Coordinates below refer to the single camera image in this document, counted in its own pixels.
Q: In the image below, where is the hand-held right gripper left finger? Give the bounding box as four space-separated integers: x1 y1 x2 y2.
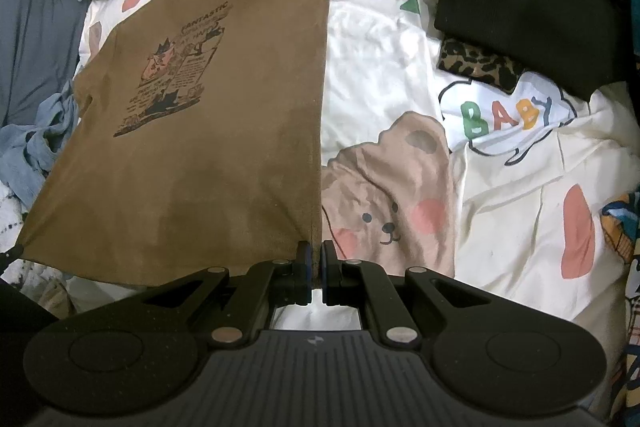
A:
65 241 313 348

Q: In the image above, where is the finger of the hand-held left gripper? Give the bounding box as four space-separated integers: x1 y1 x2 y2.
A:
0 244 25 275

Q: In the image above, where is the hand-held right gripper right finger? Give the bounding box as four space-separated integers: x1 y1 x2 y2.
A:
322 241 561 348

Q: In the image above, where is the brown printed t-shirt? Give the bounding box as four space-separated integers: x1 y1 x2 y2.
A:
20 0 427 288

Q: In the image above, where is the white black patterned cloth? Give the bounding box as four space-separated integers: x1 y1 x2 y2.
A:
0 177 76 313

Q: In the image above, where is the light blue denim garment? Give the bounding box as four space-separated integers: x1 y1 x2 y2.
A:
0 79 81 205

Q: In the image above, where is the grey-blue garment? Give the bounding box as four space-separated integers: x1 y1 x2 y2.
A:
0 0 93 128

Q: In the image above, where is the bear print bed sheet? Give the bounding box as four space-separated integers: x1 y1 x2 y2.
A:
75 0 640 338

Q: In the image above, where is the leopard print cloth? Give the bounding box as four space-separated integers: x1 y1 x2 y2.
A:
437 38 526 94

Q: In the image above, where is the teal patterned garment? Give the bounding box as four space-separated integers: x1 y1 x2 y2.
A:
600 192 640 427

